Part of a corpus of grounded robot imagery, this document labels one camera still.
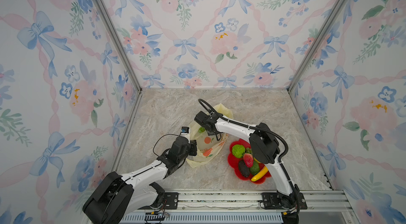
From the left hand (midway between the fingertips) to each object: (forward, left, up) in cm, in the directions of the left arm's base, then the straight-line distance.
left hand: (197, 140), depth 86 cm
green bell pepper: (-6, -22, 0) cm, 22 cm away
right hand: (+11, -12, -4) cm, 16 cm away
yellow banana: (-16, -32, -1) cm, 36 cm away
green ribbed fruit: (-14, -30, -3) cm, 33 cm away
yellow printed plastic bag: (-2, -5, -4) cm, 7 cm away
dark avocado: (-15, -24, -3) cm, 28 cm away
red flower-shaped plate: (-10, -19, -4) cm, 22 cm away
